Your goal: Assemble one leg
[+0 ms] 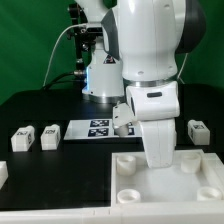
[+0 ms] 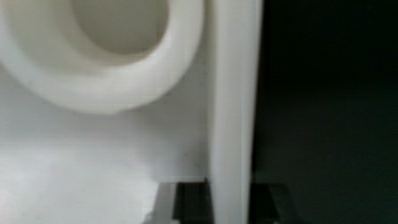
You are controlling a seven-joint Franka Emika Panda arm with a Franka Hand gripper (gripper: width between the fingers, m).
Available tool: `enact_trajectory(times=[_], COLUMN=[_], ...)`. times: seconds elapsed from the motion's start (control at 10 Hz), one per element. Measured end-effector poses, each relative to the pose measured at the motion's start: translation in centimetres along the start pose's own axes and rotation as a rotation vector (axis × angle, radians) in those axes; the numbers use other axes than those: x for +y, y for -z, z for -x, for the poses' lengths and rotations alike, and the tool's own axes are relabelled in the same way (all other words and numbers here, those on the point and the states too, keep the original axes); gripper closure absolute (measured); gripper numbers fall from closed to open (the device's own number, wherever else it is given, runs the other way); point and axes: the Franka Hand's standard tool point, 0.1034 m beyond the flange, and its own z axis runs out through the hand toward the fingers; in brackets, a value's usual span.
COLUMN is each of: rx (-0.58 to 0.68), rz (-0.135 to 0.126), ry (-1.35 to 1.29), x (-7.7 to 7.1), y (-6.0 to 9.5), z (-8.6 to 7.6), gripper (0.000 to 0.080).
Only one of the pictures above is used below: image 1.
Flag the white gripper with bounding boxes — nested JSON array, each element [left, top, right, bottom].
[[126, 81, 180, 168]]

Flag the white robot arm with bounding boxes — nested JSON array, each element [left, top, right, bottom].
[[75, 0, 205, 168]]

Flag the white marker sheet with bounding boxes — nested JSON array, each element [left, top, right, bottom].
[[63, 117, 144, 141]]

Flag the white front fence bar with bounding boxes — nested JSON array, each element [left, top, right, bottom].
[[0, 201, 224, 224]]

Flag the white left obstacle block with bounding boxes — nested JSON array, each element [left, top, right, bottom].
[[0, 161, 8, 190]]

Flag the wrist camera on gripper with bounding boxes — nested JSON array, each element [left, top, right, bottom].
[[112, 103, 135, 137]]

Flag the black cables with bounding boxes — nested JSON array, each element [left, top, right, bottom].
[[41, 70, 88, 92]]

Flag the white cable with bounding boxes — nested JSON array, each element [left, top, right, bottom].
[[42, 23, 88, 88]]

